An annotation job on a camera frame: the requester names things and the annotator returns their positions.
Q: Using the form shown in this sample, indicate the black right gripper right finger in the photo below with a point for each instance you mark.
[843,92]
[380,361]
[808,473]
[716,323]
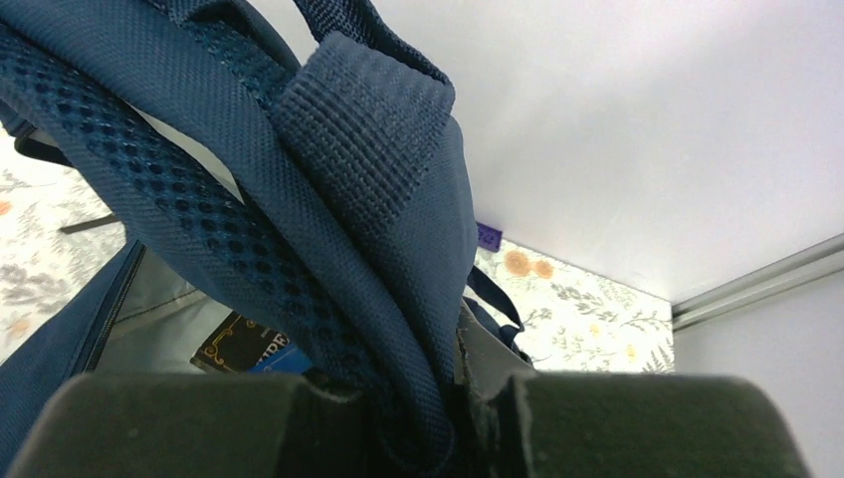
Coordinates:
[528,423]

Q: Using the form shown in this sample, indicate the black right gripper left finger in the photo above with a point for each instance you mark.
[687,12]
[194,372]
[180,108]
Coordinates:
[191,425]

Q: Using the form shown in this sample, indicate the Three Days to See book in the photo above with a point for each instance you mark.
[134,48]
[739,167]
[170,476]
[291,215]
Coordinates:
[237,345]

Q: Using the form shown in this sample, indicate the navy blue backpack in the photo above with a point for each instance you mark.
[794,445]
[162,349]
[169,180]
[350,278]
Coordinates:
[328,201]

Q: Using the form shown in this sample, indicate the small purple block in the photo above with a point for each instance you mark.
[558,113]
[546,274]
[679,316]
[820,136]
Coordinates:
[489,238]

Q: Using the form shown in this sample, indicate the aluminium frame rail right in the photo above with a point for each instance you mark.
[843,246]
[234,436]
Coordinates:
[814,263]

